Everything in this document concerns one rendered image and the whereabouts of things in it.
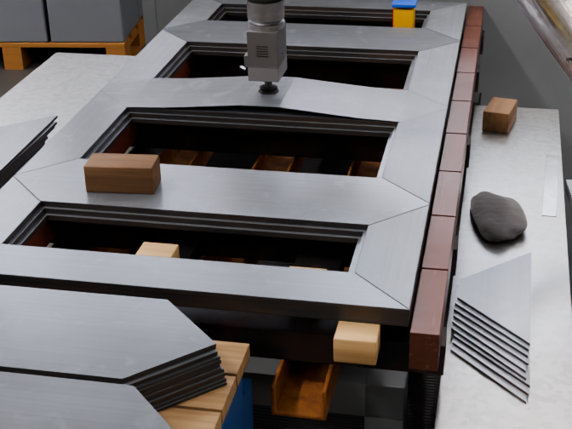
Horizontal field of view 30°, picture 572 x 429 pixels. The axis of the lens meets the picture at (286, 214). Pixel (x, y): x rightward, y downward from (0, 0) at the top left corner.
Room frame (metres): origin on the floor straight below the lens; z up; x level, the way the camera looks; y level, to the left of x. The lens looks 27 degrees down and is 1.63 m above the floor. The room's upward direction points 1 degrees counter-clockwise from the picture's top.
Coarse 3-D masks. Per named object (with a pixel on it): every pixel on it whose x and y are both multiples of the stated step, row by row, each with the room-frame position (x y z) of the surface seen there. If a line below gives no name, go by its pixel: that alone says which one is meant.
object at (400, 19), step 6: (396, 12) 2.63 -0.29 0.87; (402, 12) 2.63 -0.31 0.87; (408, 12) 2.62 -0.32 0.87; (414, 12) 2.64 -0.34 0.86; (396, 18) 2.63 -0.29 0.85; (402, 18) 2.63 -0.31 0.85; (408, 18) 2.62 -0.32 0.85; (414, 18) 2.65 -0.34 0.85; (396, 24) 2.63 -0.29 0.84; (402, 24) 2.63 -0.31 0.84; (408, 24) 2.62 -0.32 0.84; (414, 24) 2.65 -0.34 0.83
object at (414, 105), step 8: (408, 96) 2.09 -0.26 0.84; (416, 96) 2.09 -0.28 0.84; (408, 104) 2.05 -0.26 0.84; (416, 104) 2.05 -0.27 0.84; (424, 104) 2.04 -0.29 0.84; (432, 104) 2.04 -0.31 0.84; (408, 112) 2.00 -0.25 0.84; (416, 112) 2.00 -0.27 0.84; (424, 112) 2.00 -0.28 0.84; (400, 120) 1.96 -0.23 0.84
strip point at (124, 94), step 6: (150, 78) 2.24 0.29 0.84; (126, 84) 2.21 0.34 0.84; (132, 84) 2.21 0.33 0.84; (138, 84) 2.20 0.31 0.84; (144, 84) 2.20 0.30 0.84; (102, 90) 2.17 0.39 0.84; (108, 90) 2.17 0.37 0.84; (114, 90) 2.17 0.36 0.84; (120, 90) 2.17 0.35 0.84; (126, 90) 2.17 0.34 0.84; (132, 90) 2.17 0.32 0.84; (138, 90) 2.17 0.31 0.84; (114, 96) 2.13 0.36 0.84; (120, 96) 2.13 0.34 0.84; (126, 96) 2.13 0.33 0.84; (132, 96) 2.13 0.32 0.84; (120, 102) 2.10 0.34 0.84; (126, 102) 2.10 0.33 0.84
